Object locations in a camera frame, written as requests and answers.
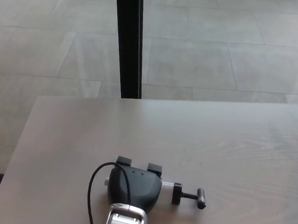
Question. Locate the black vertical post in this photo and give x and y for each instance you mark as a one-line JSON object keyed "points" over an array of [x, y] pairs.
{"points": [[128, 45]]}

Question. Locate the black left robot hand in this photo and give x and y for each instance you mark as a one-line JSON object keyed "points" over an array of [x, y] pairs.
{"points": [[137, 188]]}

